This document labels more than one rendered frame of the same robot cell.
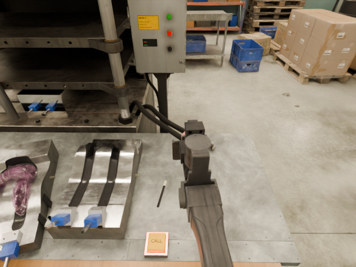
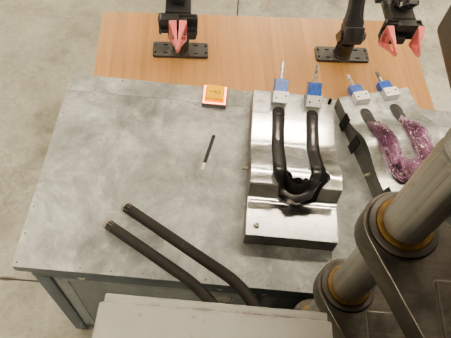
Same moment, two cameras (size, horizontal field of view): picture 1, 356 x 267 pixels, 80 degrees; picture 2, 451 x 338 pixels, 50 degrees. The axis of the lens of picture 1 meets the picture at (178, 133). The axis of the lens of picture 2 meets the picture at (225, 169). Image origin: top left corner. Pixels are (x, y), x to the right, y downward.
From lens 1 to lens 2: 1.50 m
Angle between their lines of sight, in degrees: 83
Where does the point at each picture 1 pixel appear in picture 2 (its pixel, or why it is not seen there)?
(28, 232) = (348, 104)
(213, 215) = not seen: outside the picture
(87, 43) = not seen: hidden behind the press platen
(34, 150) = not seen: hidden behind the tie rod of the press
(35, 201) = (362, 129)
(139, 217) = (235, 126)
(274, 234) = (83, 96)
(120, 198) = (259, 119)
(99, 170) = (297, 155)
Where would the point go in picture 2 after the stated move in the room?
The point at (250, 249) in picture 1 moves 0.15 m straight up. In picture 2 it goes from (117, 87) to (111, 55)
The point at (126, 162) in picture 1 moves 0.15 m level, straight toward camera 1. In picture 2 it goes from (260, 156) to (244, 117)
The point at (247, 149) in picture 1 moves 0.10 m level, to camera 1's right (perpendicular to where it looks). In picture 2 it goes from (43, 221) to (7, 218)
